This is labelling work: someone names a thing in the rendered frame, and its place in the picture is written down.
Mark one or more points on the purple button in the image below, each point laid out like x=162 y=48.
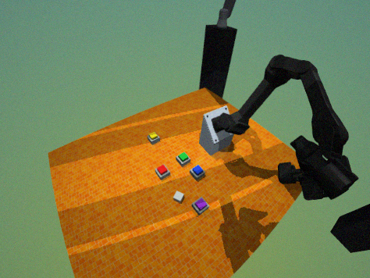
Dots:
x=200 y=205

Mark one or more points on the red button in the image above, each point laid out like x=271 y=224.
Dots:
x=162 y=171

